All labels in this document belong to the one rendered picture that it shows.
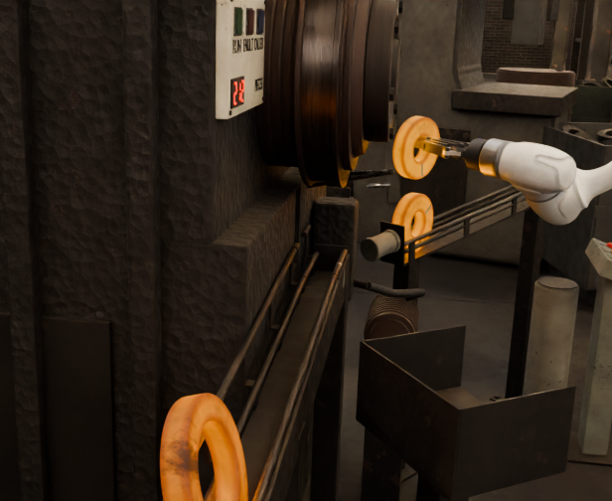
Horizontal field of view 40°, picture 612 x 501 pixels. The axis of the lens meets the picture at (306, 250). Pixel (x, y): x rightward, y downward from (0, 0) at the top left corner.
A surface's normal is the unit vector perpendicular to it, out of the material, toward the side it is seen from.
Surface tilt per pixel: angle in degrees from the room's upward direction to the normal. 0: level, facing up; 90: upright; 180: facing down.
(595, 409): 90
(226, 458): 80
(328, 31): 71
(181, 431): 35
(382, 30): 58
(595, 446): 90
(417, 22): 90
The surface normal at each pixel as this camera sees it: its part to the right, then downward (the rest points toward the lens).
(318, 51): -0.15, 0.08
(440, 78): -0.39, 0.23
